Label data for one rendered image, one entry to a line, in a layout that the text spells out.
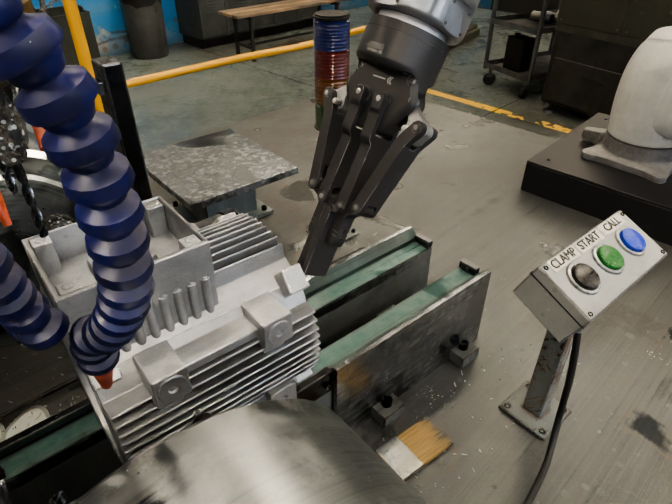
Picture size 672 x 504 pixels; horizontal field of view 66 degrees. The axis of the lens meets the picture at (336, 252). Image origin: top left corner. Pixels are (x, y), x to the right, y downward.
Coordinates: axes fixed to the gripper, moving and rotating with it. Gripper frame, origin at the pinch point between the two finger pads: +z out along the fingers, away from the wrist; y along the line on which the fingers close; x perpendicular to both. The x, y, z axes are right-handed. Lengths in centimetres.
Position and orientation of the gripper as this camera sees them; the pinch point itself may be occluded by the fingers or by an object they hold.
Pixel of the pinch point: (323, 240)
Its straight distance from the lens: 49.9
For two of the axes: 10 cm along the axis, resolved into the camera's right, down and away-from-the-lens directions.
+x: 6.6, 0.8, 7.4
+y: 6.5, 4.4, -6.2
